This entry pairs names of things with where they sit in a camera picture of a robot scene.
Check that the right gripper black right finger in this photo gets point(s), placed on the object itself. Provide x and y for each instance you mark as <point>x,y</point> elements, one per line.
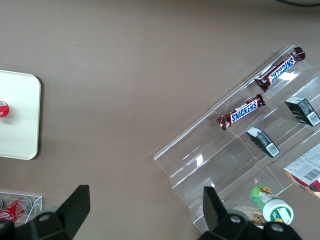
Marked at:
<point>215,220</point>

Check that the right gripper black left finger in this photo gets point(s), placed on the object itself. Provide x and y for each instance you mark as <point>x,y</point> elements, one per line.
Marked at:
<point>72,212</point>

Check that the tan wicker basket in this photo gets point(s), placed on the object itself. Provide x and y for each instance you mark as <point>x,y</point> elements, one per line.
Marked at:
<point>256,220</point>

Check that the cream plastic tray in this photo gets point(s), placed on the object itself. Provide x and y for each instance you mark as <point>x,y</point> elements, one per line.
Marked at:
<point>20,130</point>

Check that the clear acrylic bottle rack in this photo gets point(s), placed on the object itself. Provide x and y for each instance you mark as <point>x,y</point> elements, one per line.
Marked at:
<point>35,205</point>

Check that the green white plastic bottle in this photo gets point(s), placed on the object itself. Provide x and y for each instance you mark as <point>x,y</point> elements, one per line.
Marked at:
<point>272,207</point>

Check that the red cola bottle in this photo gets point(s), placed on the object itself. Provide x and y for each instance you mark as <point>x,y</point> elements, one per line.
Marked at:
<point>12,211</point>

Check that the clear acrylic stepped display stand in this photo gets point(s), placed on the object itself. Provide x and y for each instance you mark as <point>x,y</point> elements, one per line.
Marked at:
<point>212,155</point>

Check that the small black carton box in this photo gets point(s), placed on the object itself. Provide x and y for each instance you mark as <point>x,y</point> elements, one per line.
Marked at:
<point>302,111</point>
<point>262,145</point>

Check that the red white barcode carton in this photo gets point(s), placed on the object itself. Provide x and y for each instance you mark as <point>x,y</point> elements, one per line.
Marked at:
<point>305,172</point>

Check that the Snickers chocolate bar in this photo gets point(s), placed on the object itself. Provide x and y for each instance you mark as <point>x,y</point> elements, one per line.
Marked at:
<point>241,113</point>
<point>281,68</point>

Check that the red and white lidded cup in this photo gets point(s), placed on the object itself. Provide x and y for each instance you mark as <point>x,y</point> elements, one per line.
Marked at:
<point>3,109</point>

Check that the brown table cover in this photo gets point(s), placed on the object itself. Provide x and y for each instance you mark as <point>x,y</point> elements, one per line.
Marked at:
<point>125,75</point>

